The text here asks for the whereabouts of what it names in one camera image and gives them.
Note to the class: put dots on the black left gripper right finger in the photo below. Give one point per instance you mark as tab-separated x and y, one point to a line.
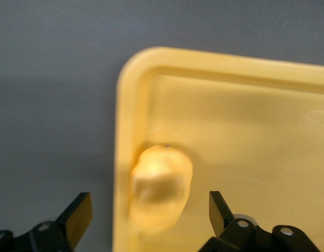
238	236

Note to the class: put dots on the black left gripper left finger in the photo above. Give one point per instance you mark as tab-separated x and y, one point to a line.
59	231

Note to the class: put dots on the yellow-brown potato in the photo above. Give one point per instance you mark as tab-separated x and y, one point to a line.
162	183

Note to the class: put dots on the yellow plastic tray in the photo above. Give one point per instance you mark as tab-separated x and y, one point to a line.
243	126

